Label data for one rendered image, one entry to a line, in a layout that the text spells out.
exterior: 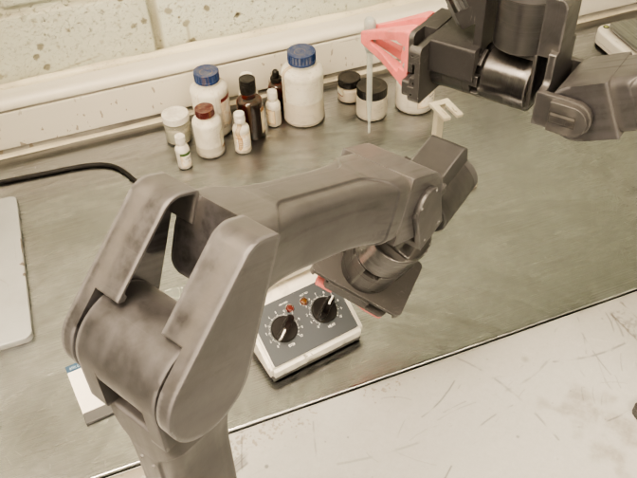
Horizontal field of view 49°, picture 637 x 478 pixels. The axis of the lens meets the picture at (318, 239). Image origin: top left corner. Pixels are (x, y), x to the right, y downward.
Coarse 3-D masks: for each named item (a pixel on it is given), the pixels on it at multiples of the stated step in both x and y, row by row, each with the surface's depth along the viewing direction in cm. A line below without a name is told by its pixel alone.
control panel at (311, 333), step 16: (304, 288) 86; (320, 288) 87; (272, 304) 85; (288, 304) 85; (304, 304) 85; (336, 304) 86; (272, 320) 84; (304, 320) 85; (336, 320) 86; (352, 320) 86; (272, 336) 83; (304, 336) 84; (320, 336) 85; (336, 336) 85; (272, 352) 83; (288, 352) 83; (304, 352) 84
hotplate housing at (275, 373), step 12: (300, 276) 87; (312, 276) 87; (276, 288) 86; (288, 288) 86; (360, 324) 87; (348, 336) 86; (264, 348) 83; (324, 348) 85; (336, 348) 87; (264, 360) 83; (300, 360) 84; (312, 360) 85; (276, 372) 82; (288, 372) 84
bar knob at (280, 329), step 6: (282, 318) 84; (288, 318) 83; (276, 324) 83; (282, 324) 83; (288, 324) 82; (294, 324) 84; (276, 330) 83; (282, 330) 82; (288, 330) 82; (294, 330) 84; (276, 336) 83; (282, 336) 82; (288, 336) 83; (294, 336) 84
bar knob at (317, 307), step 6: (318, 300) 86; (324, 300) 86; (330, 300) 84; (312, 306) 85; (318, 306) 85; (324, 306) 84; (330, 306) 84; (336, 306) 86; (312, 312) 85; (318, 312) 85; (324, 312) 84; (330, 312) 86; (336, 312) 86; (318, 318) 84; (324, 318) 84; (330, 318) 85
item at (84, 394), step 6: (72, 372) 82; (78, 372) 82; (72, 378) 82; (78, 378) 82; (84, 378) 82; (78, 384) 82; (84, 384) 82; (78, 390) 82; (84, 390) 82; (84, 396) 82; (90, 396) 82; (84, 402) 82; (90, 402) 82; (96, 402) 82
